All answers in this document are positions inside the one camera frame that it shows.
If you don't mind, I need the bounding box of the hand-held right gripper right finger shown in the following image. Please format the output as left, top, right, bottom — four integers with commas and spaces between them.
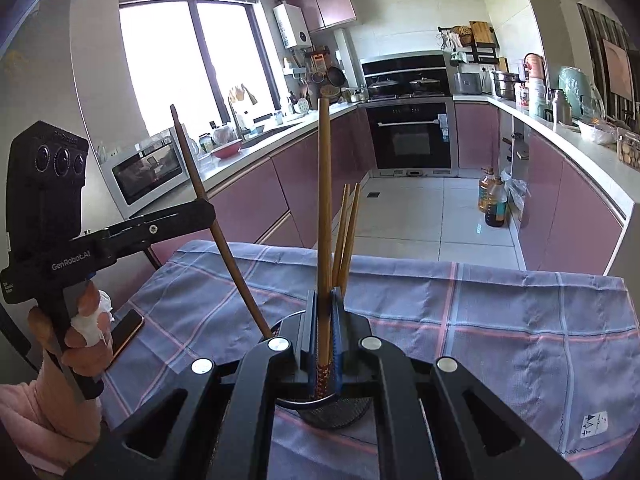
331, 287, 585, 480

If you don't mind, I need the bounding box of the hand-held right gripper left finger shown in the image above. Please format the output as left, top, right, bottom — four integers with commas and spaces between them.
65, 290, 320, 480

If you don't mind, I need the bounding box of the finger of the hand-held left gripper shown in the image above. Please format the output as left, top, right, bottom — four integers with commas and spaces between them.
100, 200, 217, 257

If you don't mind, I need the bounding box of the black mesh utensil holder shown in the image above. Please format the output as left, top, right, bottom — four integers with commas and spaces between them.
272, 310, 374, 429

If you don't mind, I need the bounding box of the pair of chopsticks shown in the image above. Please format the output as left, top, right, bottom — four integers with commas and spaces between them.
337, 183, 362, 289

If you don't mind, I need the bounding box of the person's left hand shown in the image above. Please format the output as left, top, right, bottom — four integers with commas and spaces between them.
27, 280, 117, 377

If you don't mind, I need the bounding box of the silver microwave oven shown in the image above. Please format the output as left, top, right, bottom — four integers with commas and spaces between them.
102, 127, 187, 219

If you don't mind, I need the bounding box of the pink lower kitchen cabinet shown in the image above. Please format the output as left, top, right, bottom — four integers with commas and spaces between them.
149, 104, 377, 267
452, 100, 627, 277

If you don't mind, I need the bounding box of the pink kitchen cabinet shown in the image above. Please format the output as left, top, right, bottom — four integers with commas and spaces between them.
452, 100, 627, 277
287, 0, 357, 34
149, 104, 377, 267

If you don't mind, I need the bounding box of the red bowl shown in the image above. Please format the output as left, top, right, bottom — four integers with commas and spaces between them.
209, 139, 244, 159

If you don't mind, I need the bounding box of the dark smartphone copper edge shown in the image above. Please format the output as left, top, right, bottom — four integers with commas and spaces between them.
106, 308, 146, 362

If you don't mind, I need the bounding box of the white tissue wad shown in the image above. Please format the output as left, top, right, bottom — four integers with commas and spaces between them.
70, 290, 117, 347

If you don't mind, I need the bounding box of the kitchen faucet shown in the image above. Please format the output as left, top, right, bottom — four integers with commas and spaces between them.
227, 85, 259, 139

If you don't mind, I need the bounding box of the grey checked tablecloth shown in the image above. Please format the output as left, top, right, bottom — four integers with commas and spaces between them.
101, 239, 629, 480

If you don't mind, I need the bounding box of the kitchen window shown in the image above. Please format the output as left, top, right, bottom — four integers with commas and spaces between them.
118, 0, 277, 137

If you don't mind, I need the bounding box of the dark cooking oil bottle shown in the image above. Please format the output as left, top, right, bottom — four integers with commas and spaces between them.
483, 175, 510, 229

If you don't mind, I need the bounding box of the yellow cooking oil bottle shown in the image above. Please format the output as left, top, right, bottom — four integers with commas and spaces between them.
477, 167, 496, 214

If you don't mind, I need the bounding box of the black built-in oven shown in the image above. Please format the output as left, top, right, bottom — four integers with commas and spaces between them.
364, 101, 454, 172

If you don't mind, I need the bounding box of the black wok with lid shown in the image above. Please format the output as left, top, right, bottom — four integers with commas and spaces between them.
408, 76, 441, 96
367, 75, 401, 97

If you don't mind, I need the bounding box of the pink upper kitchen cabinet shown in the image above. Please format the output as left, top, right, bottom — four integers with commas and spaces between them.
287, 0, 357, 34

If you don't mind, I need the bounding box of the black range hood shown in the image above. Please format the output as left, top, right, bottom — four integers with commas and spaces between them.
360, 53, 449, 97

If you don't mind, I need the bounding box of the silver countertop appliance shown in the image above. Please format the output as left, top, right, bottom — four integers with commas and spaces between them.
453, 72, 484, 96

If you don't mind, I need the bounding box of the steel stock pot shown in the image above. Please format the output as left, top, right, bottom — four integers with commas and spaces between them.
492, 70, 521, 101

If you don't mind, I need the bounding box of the steel thermos flask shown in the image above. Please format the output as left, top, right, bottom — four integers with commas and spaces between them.
549, 88, 573, 126

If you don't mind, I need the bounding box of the clear plastic bag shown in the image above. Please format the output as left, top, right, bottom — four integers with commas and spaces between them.
577, 117, 619, 147

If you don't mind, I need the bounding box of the pink kettle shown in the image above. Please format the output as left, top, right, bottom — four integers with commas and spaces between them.
523, 53, 546, 82

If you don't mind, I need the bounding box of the clear egg box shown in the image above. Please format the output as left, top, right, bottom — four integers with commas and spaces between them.
615, 127, 640, 169

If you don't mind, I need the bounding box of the white wall water heater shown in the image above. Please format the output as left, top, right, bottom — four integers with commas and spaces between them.
273, 3, 311, 50

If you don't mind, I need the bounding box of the black wall storage rack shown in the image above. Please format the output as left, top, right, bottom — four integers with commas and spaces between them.
439, 22, 502, 67

